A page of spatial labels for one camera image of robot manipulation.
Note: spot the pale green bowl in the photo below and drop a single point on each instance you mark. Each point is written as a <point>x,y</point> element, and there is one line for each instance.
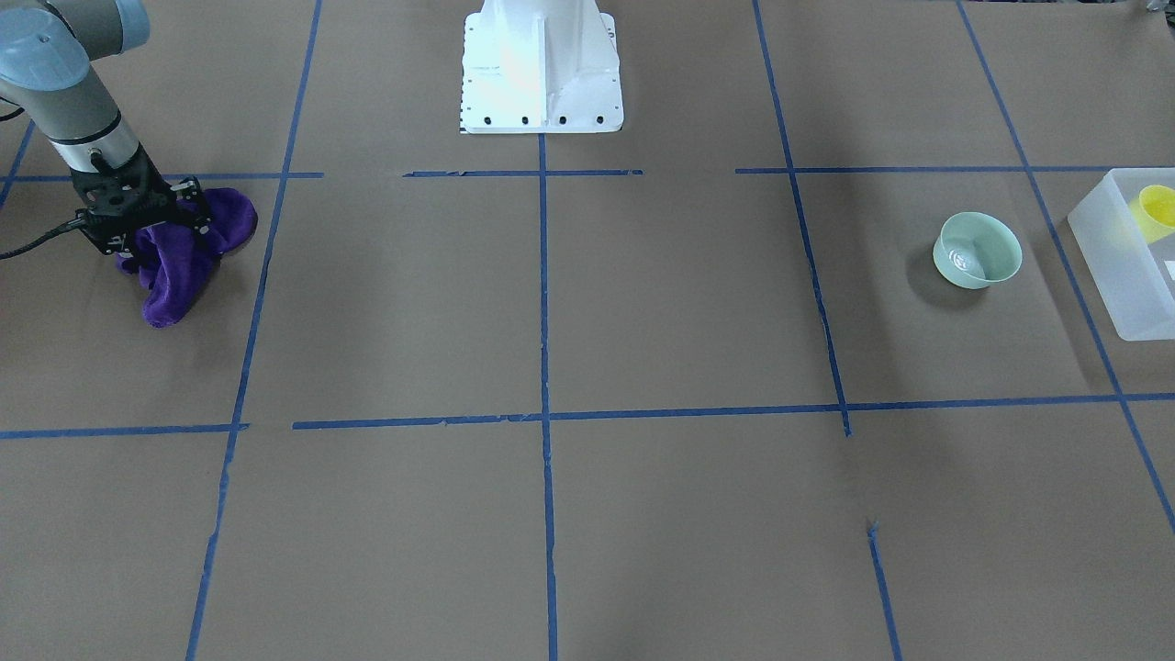
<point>974,251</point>

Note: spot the yellow plastic cup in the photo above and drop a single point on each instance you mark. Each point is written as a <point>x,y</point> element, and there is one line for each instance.
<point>1153,212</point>

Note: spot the translucent plastic storage box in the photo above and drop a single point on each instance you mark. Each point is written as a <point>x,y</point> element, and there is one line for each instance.
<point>1130,266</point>

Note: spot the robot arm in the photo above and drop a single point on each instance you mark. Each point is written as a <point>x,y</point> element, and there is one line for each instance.
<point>48,50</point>

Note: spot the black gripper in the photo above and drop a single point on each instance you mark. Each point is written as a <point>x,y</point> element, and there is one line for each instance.
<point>189,212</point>

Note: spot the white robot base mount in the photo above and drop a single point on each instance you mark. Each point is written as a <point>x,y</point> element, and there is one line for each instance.
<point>540,67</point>

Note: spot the purple cloth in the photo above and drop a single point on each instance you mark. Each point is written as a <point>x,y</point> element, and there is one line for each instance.
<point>174,263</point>

